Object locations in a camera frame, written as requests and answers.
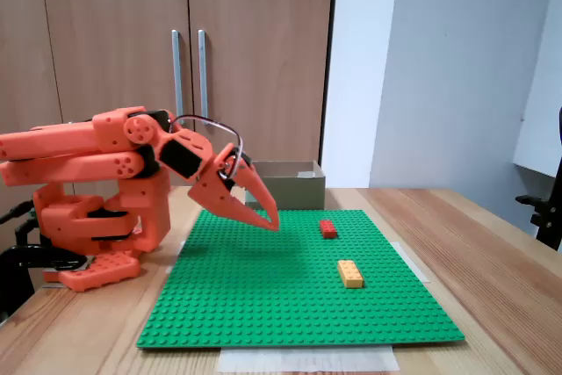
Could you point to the yellow lego block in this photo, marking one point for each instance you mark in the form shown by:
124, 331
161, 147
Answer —
350, 274

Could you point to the open cardboard box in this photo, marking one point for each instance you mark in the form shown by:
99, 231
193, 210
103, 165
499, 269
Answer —
298, 192

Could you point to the red lego block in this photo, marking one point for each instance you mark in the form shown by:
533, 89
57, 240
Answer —
328, 230

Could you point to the green lego baseplate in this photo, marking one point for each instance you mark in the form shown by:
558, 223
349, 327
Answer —
281, 296

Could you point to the masking tape strip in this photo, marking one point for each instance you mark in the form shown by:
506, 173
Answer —
172, 268
417, 267
307, 359

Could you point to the wooden cabinet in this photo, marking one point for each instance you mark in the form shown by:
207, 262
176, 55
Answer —
263, 41

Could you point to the black table clamp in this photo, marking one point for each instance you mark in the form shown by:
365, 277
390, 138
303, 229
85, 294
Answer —
44, 256

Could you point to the white board panel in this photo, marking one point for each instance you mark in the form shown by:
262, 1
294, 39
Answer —
544, 85

